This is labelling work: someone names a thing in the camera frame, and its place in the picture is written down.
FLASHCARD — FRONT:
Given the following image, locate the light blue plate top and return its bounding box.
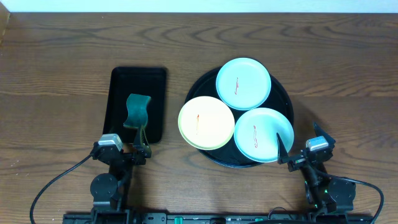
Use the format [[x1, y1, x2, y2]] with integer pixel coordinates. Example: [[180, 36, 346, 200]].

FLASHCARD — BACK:
[[216, 58, 272, 111]]

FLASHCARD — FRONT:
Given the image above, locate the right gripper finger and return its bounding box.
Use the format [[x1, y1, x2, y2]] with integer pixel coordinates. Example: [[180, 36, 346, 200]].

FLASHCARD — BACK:
[[313, 122, 336, 145], [276, 133, 289, 159]]

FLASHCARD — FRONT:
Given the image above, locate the black rectangular tray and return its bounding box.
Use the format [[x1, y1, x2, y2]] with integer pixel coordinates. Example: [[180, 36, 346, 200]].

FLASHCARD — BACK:
[[103, 67, 167, 144]]

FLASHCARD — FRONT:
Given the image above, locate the green sponge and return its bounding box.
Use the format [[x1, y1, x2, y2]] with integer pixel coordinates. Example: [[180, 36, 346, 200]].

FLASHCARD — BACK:
[[123, 93, 151, 129]]

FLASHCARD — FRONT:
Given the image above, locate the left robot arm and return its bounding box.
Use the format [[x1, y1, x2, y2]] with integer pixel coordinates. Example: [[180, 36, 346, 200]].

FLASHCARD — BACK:
[[90, 126, 152, 223]]

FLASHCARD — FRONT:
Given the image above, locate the yellow plate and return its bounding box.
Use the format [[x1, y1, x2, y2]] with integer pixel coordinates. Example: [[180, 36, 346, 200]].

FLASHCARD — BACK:
[[178, 96, 235, 151]]

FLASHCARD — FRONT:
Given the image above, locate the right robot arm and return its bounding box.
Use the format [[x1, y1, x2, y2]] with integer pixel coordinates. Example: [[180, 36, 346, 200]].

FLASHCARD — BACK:
[[276, 123, 356, 222]]

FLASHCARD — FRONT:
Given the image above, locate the black round tray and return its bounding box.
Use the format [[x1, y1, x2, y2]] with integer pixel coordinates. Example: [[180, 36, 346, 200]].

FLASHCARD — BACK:
[[185, 67, 294, 168]]

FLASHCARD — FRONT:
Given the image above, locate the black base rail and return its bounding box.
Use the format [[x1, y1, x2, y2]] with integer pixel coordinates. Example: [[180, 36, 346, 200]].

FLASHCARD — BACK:
[[62, 212, 372, 224]]

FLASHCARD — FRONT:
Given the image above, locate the light blue plate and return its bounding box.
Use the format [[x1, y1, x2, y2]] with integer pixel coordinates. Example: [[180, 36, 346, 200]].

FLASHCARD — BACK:
[[234, 108, 294, 163], [216, 58, 272, 111]]

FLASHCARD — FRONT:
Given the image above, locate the light blue plate bottom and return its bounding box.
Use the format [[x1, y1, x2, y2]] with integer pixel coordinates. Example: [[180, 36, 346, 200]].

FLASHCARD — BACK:
[[234, 108, 294, 163]]

